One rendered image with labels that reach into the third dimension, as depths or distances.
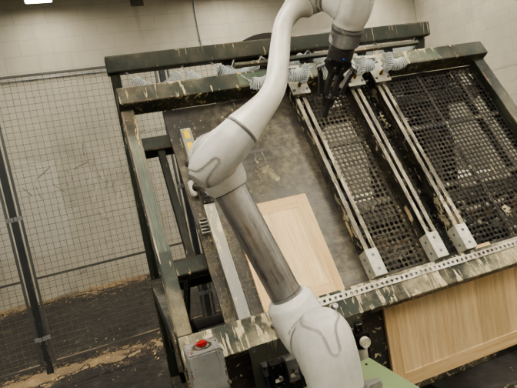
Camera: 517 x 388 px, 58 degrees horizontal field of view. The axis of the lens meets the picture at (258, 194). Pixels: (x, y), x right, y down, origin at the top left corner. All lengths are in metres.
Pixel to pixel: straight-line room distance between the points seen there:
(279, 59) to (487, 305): 1.93
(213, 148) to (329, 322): 0.55
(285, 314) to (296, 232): 0.75
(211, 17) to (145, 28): 1.00
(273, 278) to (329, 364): 0.30
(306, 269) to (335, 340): 0.83
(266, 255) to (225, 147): 0.38
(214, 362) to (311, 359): 0.46
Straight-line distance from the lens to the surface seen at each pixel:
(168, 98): 2.34
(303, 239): 2.12
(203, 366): 1.65
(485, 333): 2.85
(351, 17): 1.37
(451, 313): 2.67
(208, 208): 2.08
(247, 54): 2.98
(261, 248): 1.38
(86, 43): 7.02
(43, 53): 6.99
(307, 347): 1.29
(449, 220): 2.42
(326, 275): 2.08
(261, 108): 1.22
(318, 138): 2.38
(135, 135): 2.26
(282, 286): 1.42
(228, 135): 1.18
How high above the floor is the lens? 1.58
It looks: 6 degrees down
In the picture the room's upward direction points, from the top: 10 degrees counter-clockwise
